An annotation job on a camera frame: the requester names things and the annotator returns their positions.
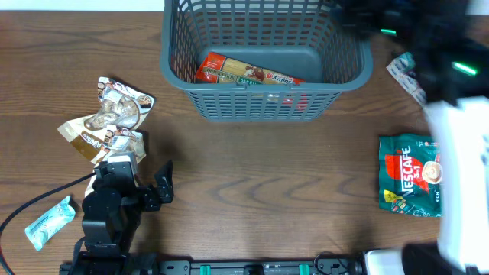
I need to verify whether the green Nescafe coffee bag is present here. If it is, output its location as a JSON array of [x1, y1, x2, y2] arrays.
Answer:
[[378, 134, 443, 218]]

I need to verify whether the colourful tissue pack strip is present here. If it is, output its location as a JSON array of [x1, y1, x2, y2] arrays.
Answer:
[[386, 52, 426, 107]]

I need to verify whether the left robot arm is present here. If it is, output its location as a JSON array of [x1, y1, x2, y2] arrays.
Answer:
[[59, 161, 174, 275]]

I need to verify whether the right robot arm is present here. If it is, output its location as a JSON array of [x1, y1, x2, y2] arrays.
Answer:
[[344, 0, 488, 274]]

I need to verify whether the lower beige snack pouch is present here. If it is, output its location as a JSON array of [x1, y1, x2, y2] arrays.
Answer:
[[94, 125, 146, 167]]

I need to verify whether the middle brown snack pouch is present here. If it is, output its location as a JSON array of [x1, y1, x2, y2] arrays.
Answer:
[[57, 115, 111, 164]]

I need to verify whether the brown snack pouch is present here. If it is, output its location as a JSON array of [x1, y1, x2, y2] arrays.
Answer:
[[84, 76, 155, 130], [57, 115, 111, 164]]

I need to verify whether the upper brown snack pouch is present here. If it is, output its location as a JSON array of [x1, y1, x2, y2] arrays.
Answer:
[[84, 76, 155, 130]]

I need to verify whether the light blue wipes packet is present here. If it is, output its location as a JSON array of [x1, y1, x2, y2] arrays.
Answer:
[[24, 196, 76, 251]]

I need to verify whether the grey plastic basket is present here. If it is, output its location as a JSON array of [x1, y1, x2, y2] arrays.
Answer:
[[160, 0, 373, 121]]

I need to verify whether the left black cable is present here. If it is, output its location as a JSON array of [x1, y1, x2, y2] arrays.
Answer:
[[0, 171, 96, 275]]

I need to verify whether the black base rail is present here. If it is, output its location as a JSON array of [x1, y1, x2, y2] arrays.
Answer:
[[58, 252, 366, 275]]

